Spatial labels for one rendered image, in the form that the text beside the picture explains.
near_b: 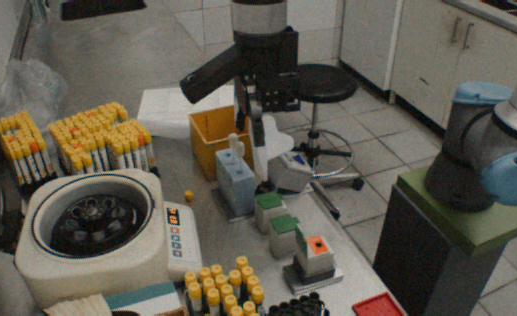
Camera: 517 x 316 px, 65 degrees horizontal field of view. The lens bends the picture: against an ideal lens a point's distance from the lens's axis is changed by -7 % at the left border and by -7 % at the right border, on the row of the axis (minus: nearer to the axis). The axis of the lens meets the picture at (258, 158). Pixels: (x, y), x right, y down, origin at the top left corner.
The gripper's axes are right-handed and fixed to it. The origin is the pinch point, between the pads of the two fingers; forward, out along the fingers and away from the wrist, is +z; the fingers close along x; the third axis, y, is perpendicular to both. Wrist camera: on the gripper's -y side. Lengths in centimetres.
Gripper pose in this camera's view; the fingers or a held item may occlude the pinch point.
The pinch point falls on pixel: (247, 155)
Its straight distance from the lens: 68.8
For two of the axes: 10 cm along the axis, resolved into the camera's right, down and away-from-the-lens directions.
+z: 0.1, 8.3, 5.6
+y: 9.7, -1.5, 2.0
